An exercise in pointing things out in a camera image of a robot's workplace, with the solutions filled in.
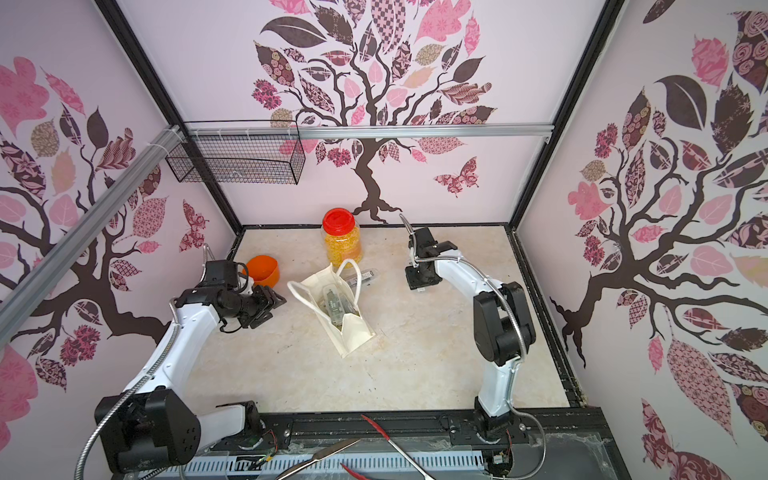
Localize cream canvas tote bag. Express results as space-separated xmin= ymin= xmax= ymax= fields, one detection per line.
xmin=287 ymin=259 xmax=375 ymax=358

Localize green compass set case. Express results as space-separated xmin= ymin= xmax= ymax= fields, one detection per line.
xmin=323 ymin=285 xmax=346 ymax=330

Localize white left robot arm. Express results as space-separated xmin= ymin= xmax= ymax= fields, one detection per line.
xmin=74 ymin=284 xmax=286 ymax=479

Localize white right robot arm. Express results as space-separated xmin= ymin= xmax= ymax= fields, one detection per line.
xmin=405 ymin=224 xmax=536 ymax=442

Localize compass set case near jar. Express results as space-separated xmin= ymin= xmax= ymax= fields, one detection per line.
xmin=347 ymin=270 xmax=378 ymax=288

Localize orange plastic cup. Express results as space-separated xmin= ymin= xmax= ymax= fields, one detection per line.
xmin=246 ymin=255 xmax=280 ymax=288

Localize red-lid jar yellow flakes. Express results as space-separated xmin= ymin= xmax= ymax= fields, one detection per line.
xmin=322 ymin=208 xmax=363 ymax=268

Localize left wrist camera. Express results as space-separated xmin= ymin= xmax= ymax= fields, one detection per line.
xmin=199 ymin=260 xmax=248 ymax=293

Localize aluminium rail back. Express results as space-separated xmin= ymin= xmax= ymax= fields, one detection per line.
xmin=188 ymin=123 xmax=554 ymax=140

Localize aluminium rail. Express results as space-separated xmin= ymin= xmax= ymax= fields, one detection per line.
xmin=1 ymin=125 xmax=183 ymax=345
xmin=188 ymin=123 xmax=554 ymax=140

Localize black wire basket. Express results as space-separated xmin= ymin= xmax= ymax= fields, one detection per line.
xmin=165 ymin=120 xmax=306 ymax=185

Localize white slotted cable duct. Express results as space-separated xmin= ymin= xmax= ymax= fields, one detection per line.
xmin=184 ymin=451 xmax=485 ymax=479

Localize aluminium rail left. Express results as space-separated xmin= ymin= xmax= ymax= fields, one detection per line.
xmin=1 ymin=125 xmax=183 ymax=345

